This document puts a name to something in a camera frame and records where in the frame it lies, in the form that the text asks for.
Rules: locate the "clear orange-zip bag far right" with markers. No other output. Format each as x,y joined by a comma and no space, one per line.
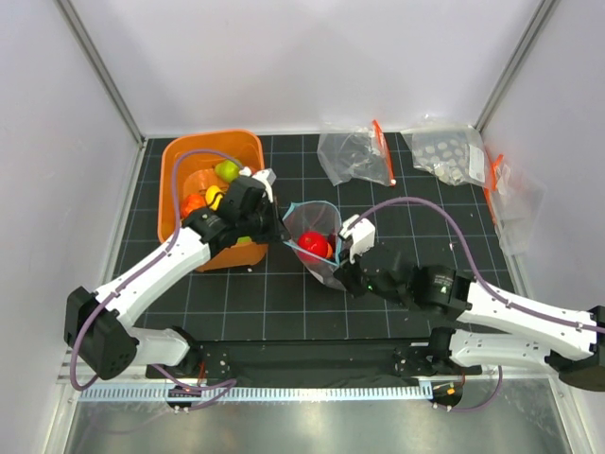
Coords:
514,198

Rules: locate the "right aluminium frame post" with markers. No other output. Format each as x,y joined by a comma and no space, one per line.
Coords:
529,37

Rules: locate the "aluminium frame post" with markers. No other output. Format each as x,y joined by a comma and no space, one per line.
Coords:
95,60
529,37

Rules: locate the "green pear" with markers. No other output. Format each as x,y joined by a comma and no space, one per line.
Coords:
227,171

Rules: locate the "yellow mango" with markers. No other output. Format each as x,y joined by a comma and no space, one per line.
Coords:
213,197

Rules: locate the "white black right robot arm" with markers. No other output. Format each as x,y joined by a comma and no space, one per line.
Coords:
530,333

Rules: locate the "orange pumpkin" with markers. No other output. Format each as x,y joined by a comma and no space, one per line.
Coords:
192,203

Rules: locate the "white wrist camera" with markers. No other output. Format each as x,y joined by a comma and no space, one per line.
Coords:
357,236
265,176

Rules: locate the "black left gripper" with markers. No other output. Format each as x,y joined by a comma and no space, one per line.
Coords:
276,231

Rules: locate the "clear orange-zip bag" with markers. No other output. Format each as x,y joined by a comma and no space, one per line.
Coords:
361,153
514,198

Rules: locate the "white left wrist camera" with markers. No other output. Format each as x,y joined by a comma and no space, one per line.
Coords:
265,176

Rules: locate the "clear blue-zip bag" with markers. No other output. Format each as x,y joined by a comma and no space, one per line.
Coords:
324,218

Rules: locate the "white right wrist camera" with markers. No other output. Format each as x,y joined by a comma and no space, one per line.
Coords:
357,236

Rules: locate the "black grid mat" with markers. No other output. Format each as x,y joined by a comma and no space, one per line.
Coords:
278,299

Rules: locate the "left aluminium frame post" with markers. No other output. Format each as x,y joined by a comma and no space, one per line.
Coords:
95,60

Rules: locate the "clear bag with white pieces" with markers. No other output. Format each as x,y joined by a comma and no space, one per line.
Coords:
452,152

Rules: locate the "orange plastic basket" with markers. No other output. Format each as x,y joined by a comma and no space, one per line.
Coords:
196,173

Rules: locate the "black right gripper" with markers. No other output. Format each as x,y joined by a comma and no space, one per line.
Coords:
346,274

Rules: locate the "aluminium front rail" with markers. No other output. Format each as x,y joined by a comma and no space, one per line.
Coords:
520,376

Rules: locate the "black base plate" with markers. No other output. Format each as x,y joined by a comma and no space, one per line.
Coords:
310,359

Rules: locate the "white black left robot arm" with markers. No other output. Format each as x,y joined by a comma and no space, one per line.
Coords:
100,325

